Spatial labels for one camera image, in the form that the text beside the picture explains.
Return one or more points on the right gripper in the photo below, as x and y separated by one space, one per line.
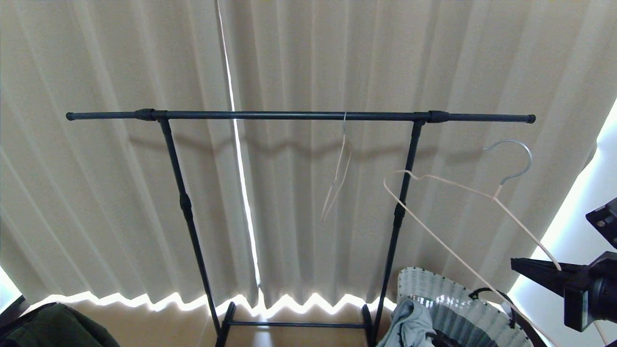
585 299

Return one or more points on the pink clothes hanger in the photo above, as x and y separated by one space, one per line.
462 187
340 166

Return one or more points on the green printed shirt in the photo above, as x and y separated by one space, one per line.
62 327

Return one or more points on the white laundry basket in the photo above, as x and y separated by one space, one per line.
448 299

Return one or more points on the black clothes rack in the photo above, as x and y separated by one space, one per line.
289 115

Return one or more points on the pale grey shorts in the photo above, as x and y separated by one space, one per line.
409 325

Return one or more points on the beige curtain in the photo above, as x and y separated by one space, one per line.
120 217

